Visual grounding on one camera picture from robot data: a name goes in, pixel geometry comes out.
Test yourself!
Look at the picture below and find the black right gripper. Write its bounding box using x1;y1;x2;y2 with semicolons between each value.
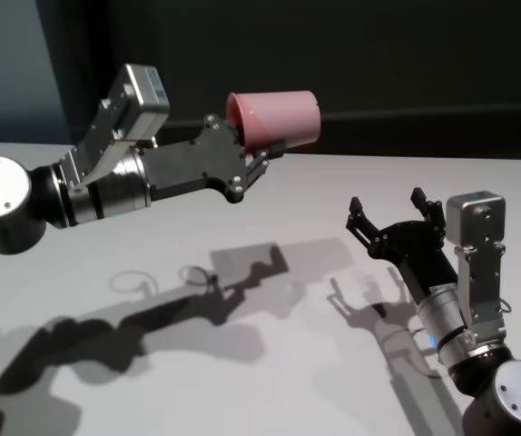
345;186;460;304

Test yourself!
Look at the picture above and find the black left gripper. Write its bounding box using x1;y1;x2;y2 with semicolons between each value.
142;113;285;204

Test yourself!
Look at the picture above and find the pink plastic cup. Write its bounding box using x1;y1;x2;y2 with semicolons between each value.
226;89;323;154

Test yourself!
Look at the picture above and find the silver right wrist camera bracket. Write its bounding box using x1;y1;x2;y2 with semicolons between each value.
445;190;506;353

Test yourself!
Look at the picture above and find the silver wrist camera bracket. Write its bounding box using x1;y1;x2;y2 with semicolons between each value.
58;63;171;192
445;190;506;353

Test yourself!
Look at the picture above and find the thin grey horizontal rail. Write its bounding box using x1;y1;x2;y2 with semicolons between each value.
72;106;521;133

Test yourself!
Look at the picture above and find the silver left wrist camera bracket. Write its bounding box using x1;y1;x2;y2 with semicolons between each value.
58;63;171;192

